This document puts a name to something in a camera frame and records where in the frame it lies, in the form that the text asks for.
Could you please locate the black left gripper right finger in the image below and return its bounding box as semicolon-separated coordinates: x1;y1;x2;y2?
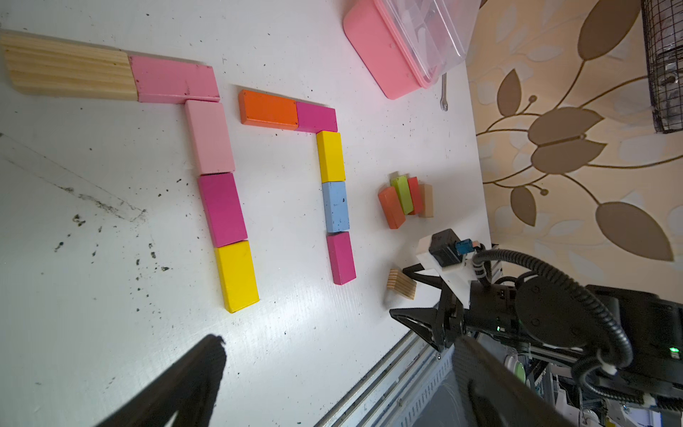
452;336;570;426

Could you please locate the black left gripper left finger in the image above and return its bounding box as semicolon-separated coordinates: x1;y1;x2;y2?
100;334;227;426

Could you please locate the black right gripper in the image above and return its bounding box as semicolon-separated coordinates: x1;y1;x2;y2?
389;263;520;352

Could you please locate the magenta slanted block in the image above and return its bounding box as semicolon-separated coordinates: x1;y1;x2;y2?
327;231;357;286

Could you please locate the thin yellow block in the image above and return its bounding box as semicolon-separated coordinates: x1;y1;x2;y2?
215;240;260;313

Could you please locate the blue block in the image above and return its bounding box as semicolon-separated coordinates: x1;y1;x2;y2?
322;181;350;233

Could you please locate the dark pink block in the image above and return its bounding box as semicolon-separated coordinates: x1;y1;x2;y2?
198;173;248;247

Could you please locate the orange block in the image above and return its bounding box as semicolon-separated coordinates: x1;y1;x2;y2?
238;90;299;131

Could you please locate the light pink block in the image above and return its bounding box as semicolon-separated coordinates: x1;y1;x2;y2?
185;100;236;174

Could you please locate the natural wood block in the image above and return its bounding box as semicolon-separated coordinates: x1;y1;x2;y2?
1;33;138;101

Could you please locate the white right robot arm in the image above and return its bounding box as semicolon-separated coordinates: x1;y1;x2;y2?
390;249;682;412

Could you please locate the green lidded white jar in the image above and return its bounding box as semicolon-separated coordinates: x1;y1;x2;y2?
504;354;526;384

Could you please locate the ridged wood block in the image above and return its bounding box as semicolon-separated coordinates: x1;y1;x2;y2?
386;269;417;301

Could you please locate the tan wood block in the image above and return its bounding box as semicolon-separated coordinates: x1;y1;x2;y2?
420;183;434;218

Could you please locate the orange-red block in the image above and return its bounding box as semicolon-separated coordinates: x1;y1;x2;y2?
378;187;406;230

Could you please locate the red block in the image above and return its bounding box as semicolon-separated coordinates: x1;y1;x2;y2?
407;177;424;215

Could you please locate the green block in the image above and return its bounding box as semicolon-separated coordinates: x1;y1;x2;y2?
391;175;414;215

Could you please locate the silver wrench on table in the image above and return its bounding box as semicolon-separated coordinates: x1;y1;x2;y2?
439;74;449;112

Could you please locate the pink plastic storage box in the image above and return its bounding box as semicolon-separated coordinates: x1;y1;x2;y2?
343;0;480;100

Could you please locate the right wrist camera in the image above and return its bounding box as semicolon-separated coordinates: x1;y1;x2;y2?
415;229;482;275

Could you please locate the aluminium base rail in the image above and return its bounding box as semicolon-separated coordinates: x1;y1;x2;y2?
317;332;467;426

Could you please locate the black wire basket right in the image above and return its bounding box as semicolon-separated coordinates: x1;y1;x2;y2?
641;0;682;133

